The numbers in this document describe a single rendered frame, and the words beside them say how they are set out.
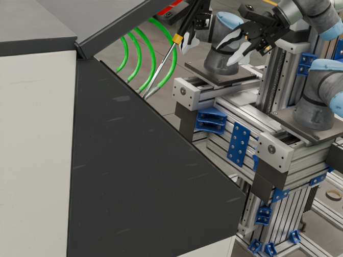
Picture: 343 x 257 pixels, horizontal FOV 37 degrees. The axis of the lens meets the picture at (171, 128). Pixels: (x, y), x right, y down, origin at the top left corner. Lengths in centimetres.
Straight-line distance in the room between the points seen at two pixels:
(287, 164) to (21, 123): 104
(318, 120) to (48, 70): 112
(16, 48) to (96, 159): 33
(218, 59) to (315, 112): 50
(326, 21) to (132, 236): 82
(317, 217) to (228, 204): 139
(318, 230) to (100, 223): 171
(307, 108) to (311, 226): 108
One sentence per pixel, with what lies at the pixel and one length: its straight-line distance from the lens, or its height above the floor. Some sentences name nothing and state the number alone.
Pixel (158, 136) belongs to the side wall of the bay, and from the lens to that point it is 121.
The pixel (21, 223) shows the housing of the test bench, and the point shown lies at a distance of 117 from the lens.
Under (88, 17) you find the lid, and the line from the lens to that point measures 105.
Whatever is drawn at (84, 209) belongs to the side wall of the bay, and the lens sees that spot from 123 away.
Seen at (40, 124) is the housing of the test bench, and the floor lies 132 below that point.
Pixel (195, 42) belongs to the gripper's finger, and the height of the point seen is 126.
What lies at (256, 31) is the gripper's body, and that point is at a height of 141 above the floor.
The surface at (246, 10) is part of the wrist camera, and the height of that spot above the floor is 147.
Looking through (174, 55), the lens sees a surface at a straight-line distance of 159.
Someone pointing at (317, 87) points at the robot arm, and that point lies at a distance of 179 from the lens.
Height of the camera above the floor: 184
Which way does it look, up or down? 29 degrees down
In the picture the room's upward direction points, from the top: 9 degrees clockwise
